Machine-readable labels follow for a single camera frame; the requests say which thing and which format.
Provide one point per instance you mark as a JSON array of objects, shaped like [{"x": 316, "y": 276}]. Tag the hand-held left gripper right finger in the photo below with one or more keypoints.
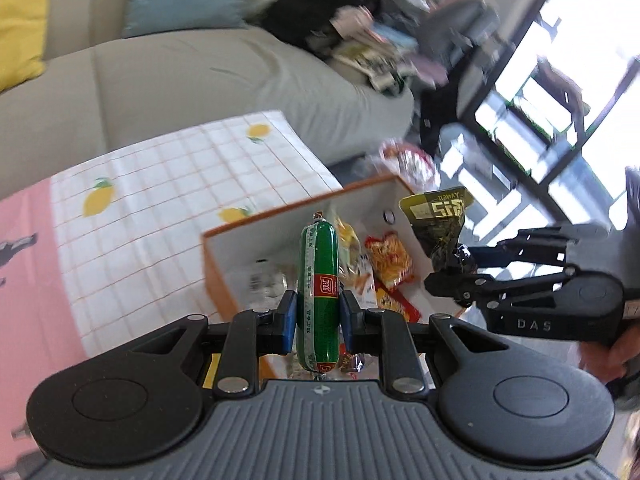
[{"x": 348, "y": 322}]

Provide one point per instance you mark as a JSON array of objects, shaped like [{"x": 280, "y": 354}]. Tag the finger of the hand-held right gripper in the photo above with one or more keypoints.
[
  {"x": 520, "y": 250},
  {"x": 470, "y": 285}
]

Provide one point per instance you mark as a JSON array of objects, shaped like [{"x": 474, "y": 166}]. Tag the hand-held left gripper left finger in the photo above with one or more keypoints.
[{"x": 288, "y": 322}]

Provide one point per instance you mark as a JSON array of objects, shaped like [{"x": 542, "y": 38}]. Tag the red cartoon snack packet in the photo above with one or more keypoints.
[{"x": 395, "y": 305}]

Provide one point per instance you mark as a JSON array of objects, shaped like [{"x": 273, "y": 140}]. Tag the green sausage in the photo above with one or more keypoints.
[{"x": 320, "y": 280}]

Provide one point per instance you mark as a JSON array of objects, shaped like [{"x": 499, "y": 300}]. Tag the orange stick snack packet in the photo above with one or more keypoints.
[{"x": 390, "y": 260}]

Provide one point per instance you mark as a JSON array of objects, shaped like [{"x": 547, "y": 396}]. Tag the dark glossy snack packet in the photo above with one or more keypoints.
[{"x": 435, "y": 210}]

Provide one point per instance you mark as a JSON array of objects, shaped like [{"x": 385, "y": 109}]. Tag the orange cardboard box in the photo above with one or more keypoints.
[{"x": 310, "y": 205}]

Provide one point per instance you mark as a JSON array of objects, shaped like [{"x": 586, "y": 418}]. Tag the clear plastic bag of snacks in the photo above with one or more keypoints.
[{"x": 405, "y": 160}]

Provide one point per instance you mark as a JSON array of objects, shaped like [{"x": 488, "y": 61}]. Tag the person's right hand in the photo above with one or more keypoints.
[{"x": 612, "y": 360}]

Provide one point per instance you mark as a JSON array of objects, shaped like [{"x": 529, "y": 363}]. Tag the pink and white printed tablecloth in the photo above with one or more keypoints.
[{"x": 175, "y": 185}]

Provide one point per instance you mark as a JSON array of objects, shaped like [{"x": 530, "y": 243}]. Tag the grey chair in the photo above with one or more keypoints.
[{"x": 460, "y": 25}]

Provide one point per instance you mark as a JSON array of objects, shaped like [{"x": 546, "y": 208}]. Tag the pile of magazines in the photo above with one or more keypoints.
[{"x": 375, "y": 60}]

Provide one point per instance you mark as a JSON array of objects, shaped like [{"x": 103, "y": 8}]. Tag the beige sofa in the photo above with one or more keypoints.
[{"x": 175, "y": 75}]

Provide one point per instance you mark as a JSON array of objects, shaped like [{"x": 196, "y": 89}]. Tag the pale pink cloth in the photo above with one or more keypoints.
[{"x": 350, "y": 20}]

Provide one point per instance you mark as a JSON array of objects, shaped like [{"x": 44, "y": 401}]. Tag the black bag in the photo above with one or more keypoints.
[{"x": 320, "y": 0}]

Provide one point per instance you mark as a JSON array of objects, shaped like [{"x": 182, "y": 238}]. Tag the yellow cushion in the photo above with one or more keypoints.
[{"x": 20, "y": 35}]

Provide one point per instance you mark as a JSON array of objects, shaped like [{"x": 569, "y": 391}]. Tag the black window frame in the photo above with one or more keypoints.
[{"x": 500, "y": 70}]

